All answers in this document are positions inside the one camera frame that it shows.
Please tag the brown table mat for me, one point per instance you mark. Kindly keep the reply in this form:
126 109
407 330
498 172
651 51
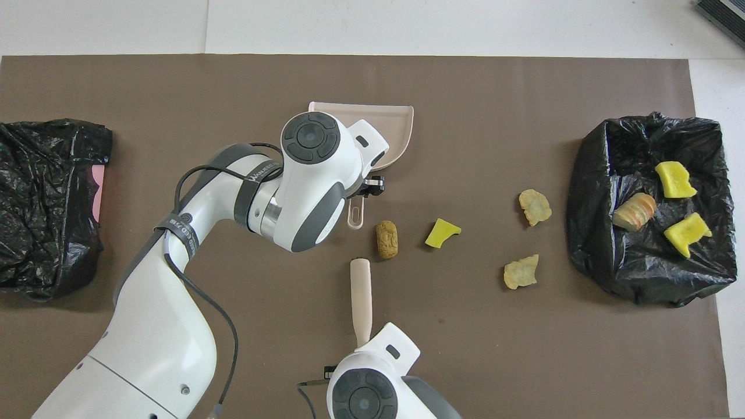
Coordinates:
524 361

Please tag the brown foam cylinder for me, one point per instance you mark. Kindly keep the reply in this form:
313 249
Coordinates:
387 240

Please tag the dark ribbed device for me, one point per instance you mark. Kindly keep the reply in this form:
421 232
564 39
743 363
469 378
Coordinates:
727 14

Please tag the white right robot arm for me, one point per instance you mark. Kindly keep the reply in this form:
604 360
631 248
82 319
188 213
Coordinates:
378 361

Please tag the small yellow sponge wedge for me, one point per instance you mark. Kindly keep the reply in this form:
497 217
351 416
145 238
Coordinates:
440 234

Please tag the yellow sponge piece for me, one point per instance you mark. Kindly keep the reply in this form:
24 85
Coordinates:
688 234
675 180

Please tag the pink plastic bin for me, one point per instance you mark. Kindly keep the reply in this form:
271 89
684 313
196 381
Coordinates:
99 192

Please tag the pale beige sponge chunk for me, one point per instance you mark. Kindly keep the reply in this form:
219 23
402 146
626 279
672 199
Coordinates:
520 273
534 207
634 211

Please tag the beige brush with black bristles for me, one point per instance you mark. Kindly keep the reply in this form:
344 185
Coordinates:
361 291

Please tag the black plastic trash bag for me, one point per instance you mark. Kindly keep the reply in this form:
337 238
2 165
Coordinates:
52 174
640 273

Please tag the beige plastic dustpan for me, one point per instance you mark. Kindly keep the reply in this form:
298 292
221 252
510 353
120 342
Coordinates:
396 128

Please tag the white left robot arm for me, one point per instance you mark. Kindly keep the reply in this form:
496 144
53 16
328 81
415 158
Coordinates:
151 349

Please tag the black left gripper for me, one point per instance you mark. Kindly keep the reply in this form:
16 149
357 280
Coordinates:
373 187

